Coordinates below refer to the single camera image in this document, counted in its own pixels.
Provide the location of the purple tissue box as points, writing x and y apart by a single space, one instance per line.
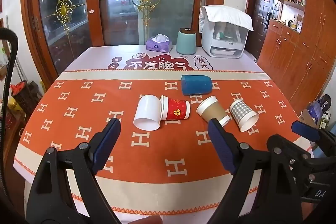
158 45

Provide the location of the blue plastic cup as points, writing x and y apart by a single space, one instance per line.
196 85

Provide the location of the teal canister with brown lid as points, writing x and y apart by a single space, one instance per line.
186 41

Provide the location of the wooden wall cabinet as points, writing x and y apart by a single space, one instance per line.
302 50

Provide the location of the white countertop appliance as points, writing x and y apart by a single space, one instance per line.
228 43

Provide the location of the white plastic cup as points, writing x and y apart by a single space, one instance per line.
147 112

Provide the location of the cardboard box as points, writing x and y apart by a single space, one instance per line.
305 117

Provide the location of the electronic door lock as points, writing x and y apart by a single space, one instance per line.
267 19

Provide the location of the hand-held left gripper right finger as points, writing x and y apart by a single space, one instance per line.
222 146

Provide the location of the grey checked paper cup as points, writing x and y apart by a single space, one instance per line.
242 113

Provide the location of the white folded towel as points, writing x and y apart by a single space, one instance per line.
223 15

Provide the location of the orange patterned tablecloth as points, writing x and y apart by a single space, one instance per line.
78 98

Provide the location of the dark entrance door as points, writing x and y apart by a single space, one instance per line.
258 29

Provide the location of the brown paper cup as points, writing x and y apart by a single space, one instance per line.
212 111

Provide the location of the person's left hand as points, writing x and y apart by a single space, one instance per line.
147 220

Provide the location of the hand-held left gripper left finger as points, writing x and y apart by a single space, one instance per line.
107 146

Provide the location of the red paper cup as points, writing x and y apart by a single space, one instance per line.
176 109

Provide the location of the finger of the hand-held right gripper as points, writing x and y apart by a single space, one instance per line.
304 130

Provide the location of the black woven basket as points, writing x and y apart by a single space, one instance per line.
25 98

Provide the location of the blue printed box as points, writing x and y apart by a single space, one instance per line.
319 107

